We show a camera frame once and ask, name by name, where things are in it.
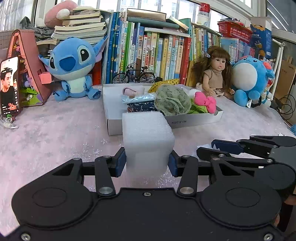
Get white foam block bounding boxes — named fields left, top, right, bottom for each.
left=122, top=111, right=175, bottom=178

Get green striped fabric scrunchie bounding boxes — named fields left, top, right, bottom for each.
left=154, top=85, right=191, bottom=116

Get gold sequin plush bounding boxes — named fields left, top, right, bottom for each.
left=148, top=78, right=180, bottom=93

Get person right hand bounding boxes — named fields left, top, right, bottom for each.
left=274, top=196, right=295, bottom=232

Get pink green plush bow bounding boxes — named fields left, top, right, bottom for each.
left=188, top=92, right=216, bottom=114

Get Doraemon plush toy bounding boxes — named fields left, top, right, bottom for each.
left=261, top=78, right=274, bottom=108

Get white fluffy plush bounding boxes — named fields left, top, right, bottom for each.
left=182, top=88, right=201, bottom=99

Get light blue plastic packet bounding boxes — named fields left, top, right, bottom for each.
left=121, top=93, right=156, bottom=104

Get dark blue patterned pouch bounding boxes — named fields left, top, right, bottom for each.
left=127, top=101, right=158, bottom=113

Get blue round plush monster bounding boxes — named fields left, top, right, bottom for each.
left=231, top=56, right=275, bottom=108

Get shallow grey cardboard tray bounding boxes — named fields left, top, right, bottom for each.
left=102, top=84, right=223, bottom=136

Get brown haired baby doll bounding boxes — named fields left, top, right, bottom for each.
left=193, top=46, right=235, bottom=99

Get pink folded cloth item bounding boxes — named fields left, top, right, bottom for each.
left=122, top=85, right=145, bottom=98

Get miniature black bicycle model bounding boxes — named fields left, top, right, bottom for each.
left=112, top=64, right=156, bottom=84

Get metal carabiner keyring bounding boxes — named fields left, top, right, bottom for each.
left=1, top=114, right=19, bottom=130

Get pink wooden house model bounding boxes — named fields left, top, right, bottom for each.
left=6, top=30, right=52, bottom=107

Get blue Stitch plush toy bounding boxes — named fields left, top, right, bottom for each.
left=38, top=36, right=108, bottom=101

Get blue cardboard box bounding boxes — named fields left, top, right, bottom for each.
left=250, top=23, right=272, bottom=59

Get red plastic basket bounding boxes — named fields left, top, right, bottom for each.
left=217, top=21, right=252, bottom=44

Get row of upright books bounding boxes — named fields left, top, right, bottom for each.
left=102, top=9, right=251, bottom=84

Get smartphone with video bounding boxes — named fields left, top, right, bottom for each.
left=1, top=56, right=21, bottom=116

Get red white paper cups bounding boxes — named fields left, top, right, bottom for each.
left=197, top=3, right=211, bottom=27

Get stack of horizontal books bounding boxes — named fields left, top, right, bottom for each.
left=37, top=6, right=108, bottom=45

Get grey crumpled cloth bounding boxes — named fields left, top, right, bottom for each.
left=19, top=16, right=54, bottom=41

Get pink white plush cushion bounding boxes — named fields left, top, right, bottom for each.
left=34, top=1, right=78, bottom=28

